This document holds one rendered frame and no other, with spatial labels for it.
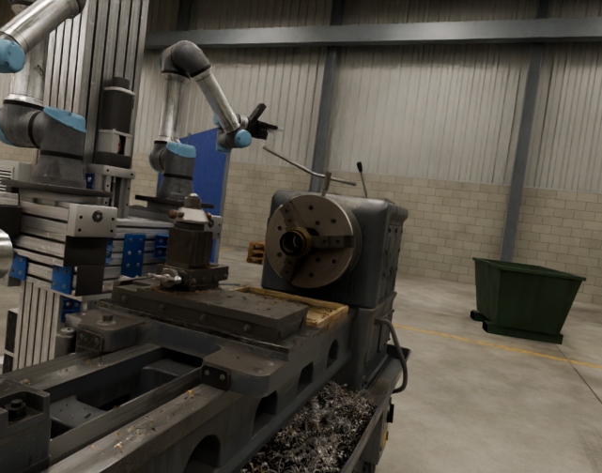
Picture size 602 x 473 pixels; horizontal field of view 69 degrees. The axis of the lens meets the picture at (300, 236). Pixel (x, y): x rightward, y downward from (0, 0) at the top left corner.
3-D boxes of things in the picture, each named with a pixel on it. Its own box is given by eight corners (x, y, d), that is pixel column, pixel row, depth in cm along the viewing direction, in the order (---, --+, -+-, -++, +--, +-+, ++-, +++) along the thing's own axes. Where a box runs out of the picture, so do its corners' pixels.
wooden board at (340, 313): (245, 297, 150) (247, 284, 150) (347, 317, 137) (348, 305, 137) (193, 311, 122) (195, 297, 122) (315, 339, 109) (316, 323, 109)
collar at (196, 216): (186, 220, 103) (188, 207, 103) (215, 224, 101) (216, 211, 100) (164, 219, 96) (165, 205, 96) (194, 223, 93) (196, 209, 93)
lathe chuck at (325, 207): (267, 271, 162) (286, 187, 159) (347, 297, 151) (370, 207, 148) (255, 273, 154) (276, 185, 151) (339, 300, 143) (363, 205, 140)
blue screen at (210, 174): (131, 246, 958) (143, 138, 946) (169, 249, 999) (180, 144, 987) (186, 284, 606) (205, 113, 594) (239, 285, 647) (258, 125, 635)
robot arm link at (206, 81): (200, 30, 172) (258, 139, 196) (188, 36, 181) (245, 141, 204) (177, 42, 167) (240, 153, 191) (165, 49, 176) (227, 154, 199)
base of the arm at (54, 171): (20, 180, 133) (23, 147, 133) (67, 186, 146) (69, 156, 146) (49, 184, 126) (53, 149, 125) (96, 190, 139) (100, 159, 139)
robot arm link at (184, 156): (170, 173, 171) (174, 138, 170) (157, 173, 181) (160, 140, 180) (198, 177, 178) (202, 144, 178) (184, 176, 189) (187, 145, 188)
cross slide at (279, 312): (151, 291, 112) (153, 273, 112) (307, 326, 97) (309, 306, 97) (100, 300, 97) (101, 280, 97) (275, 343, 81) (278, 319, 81)
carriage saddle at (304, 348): (152, 312, 115) (155, 290, 114) (320, 354, 98) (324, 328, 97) (49, 338, 87) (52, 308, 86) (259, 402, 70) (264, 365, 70)
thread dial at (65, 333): (65, 372, 90) (70, 325, 89) (78, 376, 88) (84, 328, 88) (49, 377, 86) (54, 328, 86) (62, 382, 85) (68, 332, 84)
